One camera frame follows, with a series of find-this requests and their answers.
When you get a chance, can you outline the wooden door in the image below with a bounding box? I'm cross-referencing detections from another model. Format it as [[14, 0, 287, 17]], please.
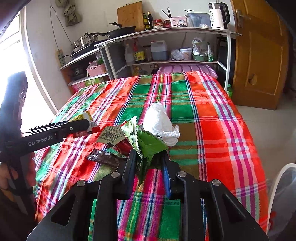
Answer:
[[231, 0, 289, 110]]

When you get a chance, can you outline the white kitchen shelf rack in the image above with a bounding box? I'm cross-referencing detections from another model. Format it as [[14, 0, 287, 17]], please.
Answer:
[[60, 27, 238, 92]]

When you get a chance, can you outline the white oil jug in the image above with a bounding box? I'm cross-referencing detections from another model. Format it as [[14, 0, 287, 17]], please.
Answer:
[[151, 40, 168, 61]]

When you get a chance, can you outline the dark brown wrapper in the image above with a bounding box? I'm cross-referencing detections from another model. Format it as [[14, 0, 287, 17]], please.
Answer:
[[87, 149, 119, 168]]

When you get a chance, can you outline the yellow label sauce bottle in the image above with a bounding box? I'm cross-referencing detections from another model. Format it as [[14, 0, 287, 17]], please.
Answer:
[[133, 38, 145, 63]]

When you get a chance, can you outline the person's left hand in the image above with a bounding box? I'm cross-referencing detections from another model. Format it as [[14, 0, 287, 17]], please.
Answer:
[[0, 152, 36, 191]]

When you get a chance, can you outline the plaid red green tablecloth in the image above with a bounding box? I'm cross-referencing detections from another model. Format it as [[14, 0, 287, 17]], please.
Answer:
[[28, 71, 268, 240]]

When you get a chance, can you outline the white tissue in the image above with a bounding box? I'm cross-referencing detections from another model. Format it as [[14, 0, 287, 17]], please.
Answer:
[[142, 102, 180, 147]]

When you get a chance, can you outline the pink plastic basket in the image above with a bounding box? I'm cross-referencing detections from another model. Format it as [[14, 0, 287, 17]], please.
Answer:
[[87, 63, 107, 77]]

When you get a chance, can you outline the red snack wrapper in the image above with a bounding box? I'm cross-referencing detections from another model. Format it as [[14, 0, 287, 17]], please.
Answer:
[[70, 111, 132, 157]]

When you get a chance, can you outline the steel pot with lid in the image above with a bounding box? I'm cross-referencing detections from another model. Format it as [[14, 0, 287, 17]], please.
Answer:
[[71, 33, 99, 51]]

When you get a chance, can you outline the green snack wrapper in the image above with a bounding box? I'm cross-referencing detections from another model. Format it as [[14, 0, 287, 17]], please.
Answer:
[[121, 116, 168, 186]]

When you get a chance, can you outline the clear plastic storage box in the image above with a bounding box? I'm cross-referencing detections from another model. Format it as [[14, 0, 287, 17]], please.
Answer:
[[186, 11, 211, 28]]

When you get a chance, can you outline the white trash bin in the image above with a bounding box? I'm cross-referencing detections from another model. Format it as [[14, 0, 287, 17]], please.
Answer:
[[266, 163, 295, 239]]

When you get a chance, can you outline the white electric kettle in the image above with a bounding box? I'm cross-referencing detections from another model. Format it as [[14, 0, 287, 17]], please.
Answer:
[[208, 3, 230, 29]]

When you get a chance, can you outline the black frying pan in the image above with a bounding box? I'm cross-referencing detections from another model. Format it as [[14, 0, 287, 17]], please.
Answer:
[[85, 22, 136, 39]]

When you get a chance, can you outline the white plastic tub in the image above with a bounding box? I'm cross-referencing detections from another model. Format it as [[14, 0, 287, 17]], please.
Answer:
[[180, 47, 192, 61]]

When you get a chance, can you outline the green bottle on floor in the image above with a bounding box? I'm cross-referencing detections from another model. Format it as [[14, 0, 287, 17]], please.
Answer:
[[226, 84, 233, 98]]

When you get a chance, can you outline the green cardboard box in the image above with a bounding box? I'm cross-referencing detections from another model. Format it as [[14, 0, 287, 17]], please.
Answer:
[[70, 77, 104, 92]]

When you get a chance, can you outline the dark sauce bottle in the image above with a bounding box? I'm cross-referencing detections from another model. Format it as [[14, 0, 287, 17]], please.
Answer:
[[147, 11, 154, 30]]

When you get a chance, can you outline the wooden cutting board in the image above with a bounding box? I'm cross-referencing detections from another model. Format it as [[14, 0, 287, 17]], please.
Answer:
[[117, 1, 145, 32]]

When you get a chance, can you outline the hanging green cloth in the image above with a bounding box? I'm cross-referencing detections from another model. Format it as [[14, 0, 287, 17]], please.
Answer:
[[55, 0, 82, 27]]

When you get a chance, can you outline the white power strip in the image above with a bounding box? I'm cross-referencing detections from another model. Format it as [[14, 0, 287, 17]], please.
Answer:
[[57, 50, 66, 67]]

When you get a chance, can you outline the purple lid storage bin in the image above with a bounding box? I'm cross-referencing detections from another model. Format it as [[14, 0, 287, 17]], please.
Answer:
[[157, 64, 218, 79]]

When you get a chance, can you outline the pink utensil holder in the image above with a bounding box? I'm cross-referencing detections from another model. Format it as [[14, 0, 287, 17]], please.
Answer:
[[170, 16, 188, 28]]

